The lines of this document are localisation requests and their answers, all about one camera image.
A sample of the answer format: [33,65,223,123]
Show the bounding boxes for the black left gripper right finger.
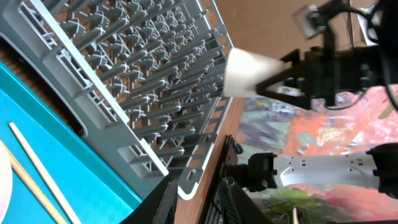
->
[219,177,273,224]

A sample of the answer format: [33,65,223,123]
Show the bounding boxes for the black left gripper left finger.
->
[120,174,178,224]

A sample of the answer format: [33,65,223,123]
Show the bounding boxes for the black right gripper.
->
[256,0,397,109]

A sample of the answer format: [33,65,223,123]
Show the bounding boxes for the white cup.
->
[223,48,282,98]

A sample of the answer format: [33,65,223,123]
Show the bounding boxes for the grey dishwasher rack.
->
[1,0,233,200]

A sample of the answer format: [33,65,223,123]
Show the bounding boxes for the teal plastic tray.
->
[1,64,142,223]

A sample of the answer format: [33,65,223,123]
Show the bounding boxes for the wooden chopstick right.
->
[8,122,81,224]

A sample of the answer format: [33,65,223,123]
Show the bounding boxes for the wooden chopstick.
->
[1,141,67,224]
[8,122,81,224]

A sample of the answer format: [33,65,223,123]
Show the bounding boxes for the wooden chopstick left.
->
[1,141,67,224]

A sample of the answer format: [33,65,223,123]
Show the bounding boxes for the pink plate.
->
[0,142,12,222]

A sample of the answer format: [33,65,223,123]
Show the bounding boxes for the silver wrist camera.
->
[293,4,327,40]

